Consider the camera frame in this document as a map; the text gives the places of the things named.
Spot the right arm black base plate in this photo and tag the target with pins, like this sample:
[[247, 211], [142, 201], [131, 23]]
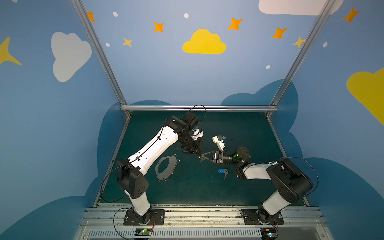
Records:
[[255, 216]]

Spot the grey ring-shaped metal plate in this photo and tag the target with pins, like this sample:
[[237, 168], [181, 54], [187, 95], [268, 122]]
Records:
[[168, 171]]

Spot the left green circuit board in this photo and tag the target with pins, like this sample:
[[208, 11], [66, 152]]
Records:
[[143, 232]]

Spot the aluminium frame left post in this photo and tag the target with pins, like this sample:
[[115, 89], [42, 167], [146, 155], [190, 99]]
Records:
[[87, 24]]

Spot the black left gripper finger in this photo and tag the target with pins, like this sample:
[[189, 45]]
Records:
[[195, 153], [184, 150]]

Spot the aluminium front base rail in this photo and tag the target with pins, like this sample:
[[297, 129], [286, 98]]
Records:
[[201, 223]]

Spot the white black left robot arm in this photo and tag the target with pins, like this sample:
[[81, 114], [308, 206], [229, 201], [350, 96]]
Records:
[[132, 171]]

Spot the aluminium frame back rail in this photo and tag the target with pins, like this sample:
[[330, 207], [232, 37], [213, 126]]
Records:
[[199, 108]]

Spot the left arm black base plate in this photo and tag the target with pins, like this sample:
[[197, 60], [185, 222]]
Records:
[[151, 217]]

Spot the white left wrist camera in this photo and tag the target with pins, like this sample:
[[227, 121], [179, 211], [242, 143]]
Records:
[[197, 133]]

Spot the aluminium frame post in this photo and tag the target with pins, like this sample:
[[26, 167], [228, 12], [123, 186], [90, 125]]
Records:
[[87, 24], [304, 49]]

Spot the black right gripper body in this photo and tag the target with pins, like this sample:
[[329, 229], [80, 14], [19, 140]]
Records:
[[216, 156]]

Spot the blue key tag with key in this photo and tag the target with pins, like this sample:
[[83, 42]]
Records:
[[224, 172]]

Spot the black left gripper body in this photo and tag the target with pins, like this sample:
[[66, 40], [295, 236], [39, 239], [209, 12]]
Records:
[[189, 148]]

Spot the aluminium frame right post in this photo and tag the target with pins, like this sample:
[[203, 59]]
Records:
[[304, 49]]

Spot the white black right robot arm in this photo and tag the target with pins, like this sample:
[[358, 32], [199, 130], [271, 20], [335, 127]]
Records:
[[290, 182]]

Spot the green circuit board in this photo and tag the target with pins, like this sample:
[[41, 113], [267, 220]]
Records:
[[143, 232], [269, 233]]

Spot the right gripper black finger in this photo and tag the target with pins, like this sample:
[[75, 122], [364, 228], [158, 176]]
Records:
[[206, 154], [205, 159]]

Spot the right green circuit board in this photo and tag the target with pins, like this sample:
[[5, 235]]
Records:
[[269, 233]]

